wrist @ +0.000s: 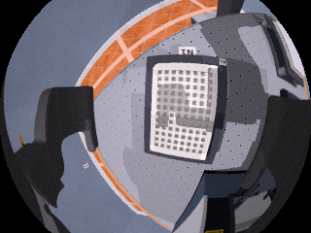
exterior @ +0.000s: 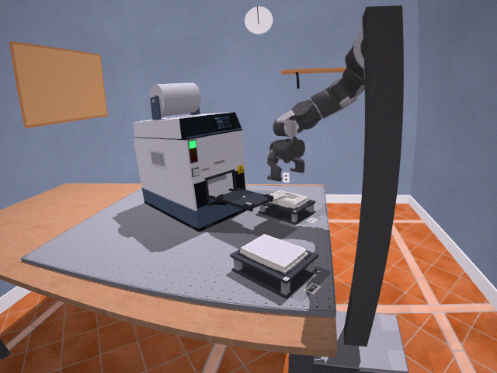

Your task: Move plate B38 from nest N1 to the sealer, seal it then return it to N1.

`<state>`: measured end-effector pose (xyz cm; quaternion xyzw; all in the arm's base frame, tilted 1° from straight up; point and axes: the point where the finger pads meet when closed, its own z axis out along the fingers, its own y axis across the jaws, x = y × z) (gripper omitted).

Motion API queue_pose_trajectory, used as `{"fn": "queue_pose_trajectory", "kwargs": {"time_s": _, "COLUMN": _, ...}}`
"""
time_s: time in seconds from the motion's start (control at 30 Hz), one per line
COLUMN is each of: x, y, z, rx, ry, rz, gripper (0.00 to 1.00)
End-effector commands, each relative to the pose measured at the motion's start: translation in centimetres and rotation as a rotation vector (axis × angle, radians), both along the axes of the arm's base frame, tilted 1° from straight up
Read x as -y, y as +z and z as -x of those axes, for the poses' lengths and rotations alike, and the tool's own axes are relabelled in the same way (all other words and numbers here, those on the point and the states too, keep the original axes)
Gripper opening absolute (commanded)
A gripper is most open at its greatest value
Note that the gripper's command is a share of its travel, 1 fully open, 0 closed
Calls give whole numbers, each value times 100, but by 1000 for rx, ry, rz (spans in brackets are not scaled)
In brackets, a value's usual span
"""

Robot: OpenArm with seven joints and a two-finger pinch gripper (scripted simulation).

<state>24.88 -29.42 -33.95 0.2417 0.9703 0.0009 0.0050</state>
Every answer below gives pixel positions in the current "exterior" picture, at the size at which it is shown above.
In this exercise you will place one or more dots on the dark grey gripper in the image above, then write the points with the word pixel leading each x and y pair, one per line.
pixel 286 149

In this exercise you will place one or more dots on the grey roll on bracket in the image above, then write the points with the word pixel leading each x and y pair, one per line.
pixel 177 98

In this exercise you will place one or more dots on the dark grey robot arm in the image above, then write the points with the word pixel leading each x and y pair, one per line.
pixel 343 92

